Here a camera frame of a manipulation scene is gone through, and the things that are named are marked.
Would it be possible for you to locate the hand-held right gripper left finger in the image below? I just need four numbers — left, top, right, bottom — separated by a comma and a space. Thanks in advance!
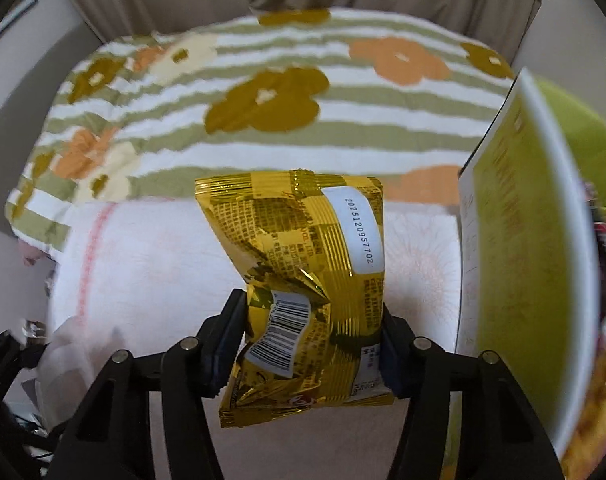
45, 287, 247, 480

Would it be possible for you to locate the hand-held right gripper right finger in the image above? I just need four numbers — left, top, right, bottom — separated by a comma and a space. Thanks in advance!
378, 310, 566, 480

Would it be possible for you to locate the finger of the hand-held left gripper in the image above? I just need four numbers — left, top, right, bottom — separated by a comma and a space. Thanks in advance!
0, 330, 48, 387

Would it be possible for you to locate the gold snack packet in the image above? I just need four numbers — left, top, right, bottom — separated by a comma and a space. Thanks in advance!
193, 169, 396, 430

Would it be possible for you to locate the green storage box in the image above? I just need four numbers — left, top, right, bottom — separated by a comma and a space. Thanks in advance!
443, 67, 606, 480

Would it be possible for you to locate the potato chip bag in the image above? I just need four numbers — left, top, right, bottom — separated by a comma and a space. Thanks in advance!
563, 305, 606, 480

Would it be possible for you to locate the white pink-patterned blanket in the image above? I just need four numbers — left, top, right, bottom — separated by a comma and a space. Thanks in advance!
35, 200, 464, 480

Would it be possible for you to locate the floral striped blanket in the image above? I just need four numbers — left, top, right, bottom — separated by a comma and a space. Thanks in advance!
5, 7, 516, 256

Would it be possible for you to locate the framed wall picture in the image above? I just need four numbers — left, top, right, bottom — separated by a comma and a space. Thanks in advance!
0, 0, 36, 41

